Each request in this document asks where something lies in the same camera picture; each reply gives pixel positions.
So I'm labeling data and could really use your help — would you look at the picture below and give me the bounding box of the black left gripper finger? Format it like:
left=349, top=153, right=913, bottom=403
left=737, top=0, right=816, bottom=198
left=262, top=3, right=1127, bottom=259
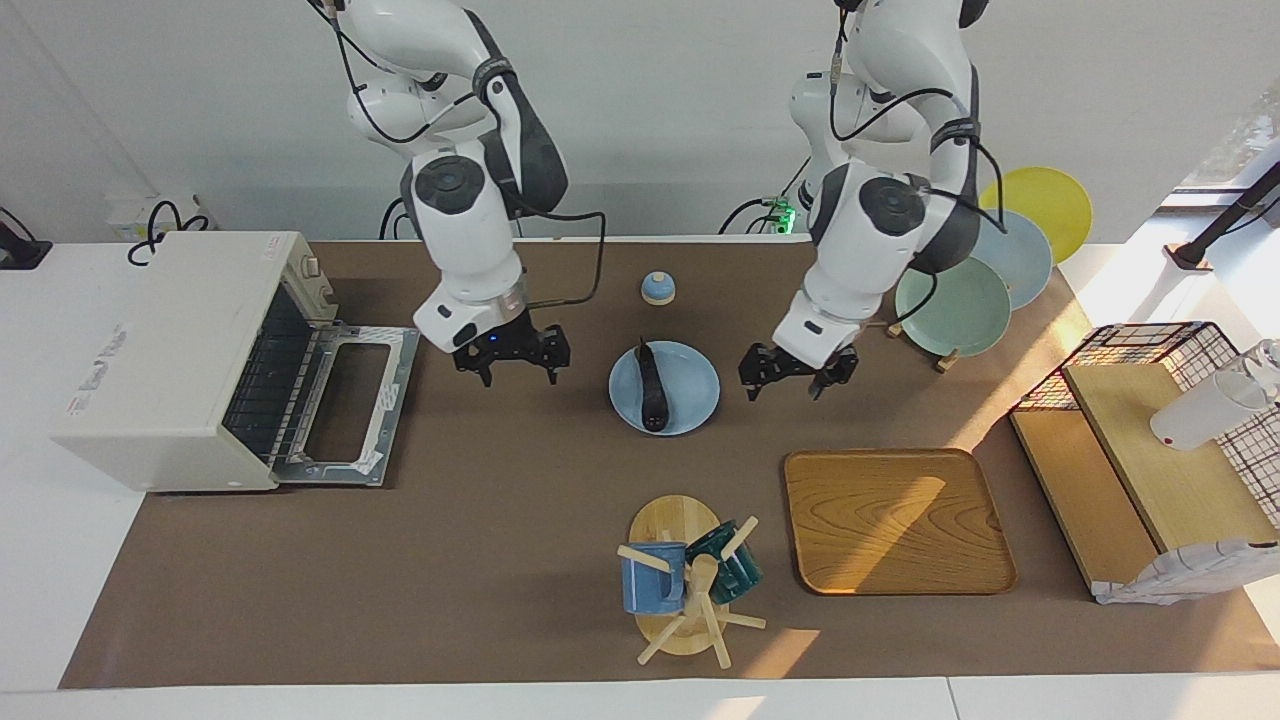
left=810, top=350, right=859, bottom=401
left=738, top=343, right=773, bottom=403

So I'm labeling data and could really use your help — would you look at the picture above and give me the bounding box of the small light blue plate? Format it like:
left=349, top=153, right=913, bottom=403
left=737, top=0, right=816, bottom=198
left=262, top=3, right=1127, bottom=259
left=608, top=341, right=721, bottom=437

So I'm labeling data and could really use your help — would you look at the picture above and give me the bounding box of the glass oven door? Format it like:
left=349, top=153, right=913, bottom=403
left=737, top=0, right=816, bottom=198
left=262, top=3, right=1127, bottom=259
left=270, top=322, right=421, bottom=488

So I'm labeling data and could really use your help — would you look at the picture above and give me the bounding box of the dark purple eggplant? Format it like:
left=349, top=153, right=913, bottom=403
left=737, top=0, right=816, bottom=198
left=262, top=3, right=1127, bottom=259
left=637, top=337, right=669, bottom=433

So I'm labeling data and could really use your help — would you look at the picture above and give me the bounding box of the cream toaster oven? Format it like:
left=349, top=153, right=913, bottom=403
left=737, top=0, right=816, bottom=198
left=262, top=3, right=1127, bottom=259
left=52, top=232, right=341, bottom=493

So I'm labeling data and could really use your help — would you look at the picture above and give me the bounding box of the wooden plate rack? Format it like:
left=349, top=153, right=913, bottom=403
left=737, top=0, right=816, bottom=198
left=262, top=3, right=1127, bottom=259
left=886, top=312, right=961, bottom=373

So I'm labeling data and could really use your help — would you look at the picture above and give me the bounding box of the mint green plate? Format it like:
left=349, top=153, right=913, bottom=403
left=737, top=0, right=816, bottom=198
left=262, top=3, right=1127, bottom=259
left=894, top=256, right=1013, bottom=358

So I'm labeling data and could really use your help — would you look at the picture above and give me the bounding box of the wooden serving tray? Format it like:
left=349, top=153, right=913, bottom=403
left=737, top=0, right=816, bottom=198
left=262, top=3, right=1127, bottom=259
left=783, top=448, right=1018, bottom=596

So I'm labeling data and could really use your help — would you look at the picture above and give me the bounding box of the wooden mug tree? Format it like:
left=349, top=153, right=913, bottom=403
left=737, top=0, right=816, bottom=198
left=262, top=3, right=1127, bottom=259
left=617, top=494, right=767, bottom=669

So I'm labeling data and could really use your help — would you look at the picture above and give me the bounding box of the brown table mat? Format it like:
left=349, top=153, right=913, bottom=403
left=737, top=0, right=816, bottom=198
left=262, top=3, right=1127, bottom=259
left=58, top=240, right=1280, bottom=689

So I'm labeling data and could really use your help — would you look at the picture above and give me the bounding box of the large pale blue plate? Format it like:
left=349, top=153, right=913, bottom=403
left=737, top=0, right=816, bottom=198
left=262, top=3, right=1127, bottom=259
left=965, top=208, right=1054, bottom=311

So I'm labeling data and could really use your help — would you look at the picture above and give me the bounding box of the dark green mug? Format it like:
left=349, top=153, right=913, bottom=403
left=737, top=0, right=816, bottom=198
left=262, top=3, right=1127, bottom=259
left=686, top=519, right=765, bottom=605

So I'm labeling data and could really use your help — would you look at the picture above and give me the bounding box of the blue mug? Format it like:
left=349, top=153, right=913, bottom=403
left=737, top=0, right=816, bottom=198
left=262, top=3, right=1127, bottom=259
left=621, top=541, right=689, bottom=615

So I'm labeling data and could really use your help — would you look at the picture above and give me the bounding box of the yellow plate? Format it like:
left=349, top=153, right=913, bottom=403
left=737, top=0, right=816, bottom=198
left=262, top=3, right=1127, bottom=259
left=978, top=166, right=1094, bottom=265

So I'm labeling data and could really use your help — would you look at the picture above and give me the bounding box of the wooden shelf unit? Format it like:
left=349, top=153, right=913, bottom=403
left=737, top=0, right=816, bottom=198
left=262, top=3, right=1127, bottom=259
left=1010, top=362, right=1280, bottom=599

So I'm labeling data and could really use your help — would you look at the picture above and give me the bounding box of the white cup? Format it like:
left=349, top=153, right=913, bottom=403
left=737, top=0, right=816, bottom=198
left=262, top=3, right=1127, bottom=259
left=1149, top=338, right=1280, bottom=451

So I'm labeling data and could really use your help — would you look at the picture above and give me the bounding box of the white socket box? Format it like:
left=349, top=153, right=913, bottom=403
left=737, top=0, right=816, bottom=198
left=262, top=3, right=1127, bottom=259
left=108, top=193, right=206, bottom=241

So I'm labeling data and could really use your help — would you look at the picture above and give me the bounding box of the white patterned cloth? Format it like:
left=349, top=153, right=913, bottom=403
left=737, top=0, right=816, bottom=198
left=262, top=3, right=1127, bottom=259
left=1093, top=538, right=1280, bottom=606

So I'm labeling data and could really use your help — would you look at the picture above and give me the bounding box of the black stand pole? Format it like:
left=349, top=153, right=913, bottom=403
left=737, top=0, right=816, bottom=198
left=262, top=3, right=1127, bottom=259
left=1165, top=160, right=1280, bottom=273

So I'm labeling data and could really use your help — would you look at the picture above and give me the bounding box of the black clamp device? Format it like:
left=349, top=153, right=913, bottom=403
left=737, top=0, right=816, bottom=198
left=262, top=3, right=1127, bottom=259
left=0, top=207, right=53, bottom=271

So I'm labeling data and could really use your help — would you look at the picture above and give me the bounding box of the black left base cable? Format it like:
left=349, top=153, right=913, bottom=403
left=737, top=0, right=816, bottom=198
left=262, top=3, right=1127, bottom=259
left=718, top=150, right=813, bottom=236

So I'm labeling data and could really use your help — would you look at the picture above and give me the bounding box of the metal oven wire rack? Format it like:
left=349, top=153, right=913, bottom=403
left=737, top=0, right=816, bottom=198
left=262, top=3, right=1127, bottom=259
left=225, top=290, right=331, bottom=466

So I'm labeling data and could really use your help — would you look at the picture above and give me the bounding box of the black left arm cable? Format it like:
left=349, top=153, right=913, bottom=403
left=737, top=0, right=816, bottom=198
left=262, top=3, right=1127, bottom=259
left=828, top=0, right=1006, bottom=331

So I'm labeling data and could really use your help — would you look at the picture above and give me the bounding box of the black wire basket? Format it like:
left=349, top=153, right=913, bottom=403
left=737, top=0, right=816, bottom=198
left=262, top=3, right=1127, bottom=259
left=1008, top=321, right=1280, bottom=529

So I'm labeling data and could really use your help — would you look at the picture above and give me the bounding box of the black coiled cable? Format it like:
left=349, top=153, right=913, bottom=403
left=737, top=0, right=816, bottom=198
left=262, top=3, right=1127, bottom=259
left=127, top=200, right=213, bottom=266

